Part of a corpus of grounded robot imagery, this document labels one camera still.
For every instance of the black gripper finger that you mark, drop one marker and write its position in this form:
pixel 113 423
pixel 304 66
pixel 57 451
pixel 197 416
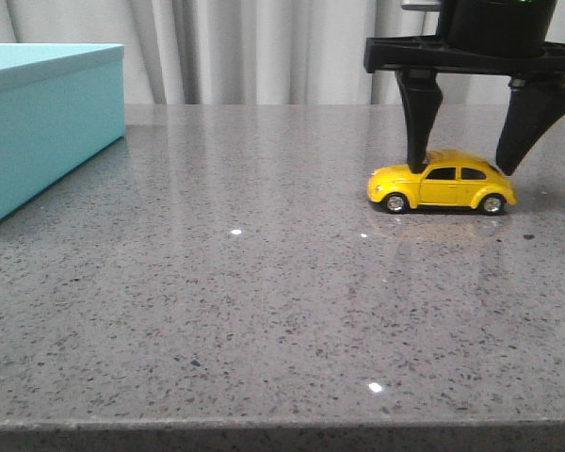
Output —
pixel 421 98
pixel 536 103

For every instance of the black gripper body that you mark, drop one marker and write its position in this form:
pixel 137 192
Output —
pixel 476 37

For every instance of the yellow toy beetle car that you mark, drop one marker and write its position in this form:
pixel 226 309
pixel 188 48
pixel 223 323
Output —
pixel 447 178

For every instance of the light blue storage box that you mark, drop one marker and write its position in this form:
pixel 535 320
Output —
pixel 60 104

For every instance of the grey pleated curtain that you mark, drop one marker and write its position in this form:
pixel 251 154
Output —
pixel 230 52

